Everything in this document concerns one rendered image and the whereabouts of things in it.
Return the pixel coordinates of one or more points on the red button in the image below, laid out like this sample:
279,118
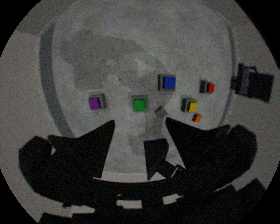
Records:
206,87

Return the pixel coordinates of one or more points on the green button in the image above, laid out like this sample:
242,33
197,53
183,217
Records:
139,103

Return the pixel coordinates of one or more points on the purple button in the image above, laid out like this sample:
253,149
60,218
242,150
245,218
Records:
97,102

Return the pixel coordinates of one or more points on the blue button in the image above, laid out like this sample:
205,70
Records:
166,82

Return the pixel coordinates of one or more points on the yellow button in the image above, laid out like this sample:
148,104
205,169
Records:
189,105

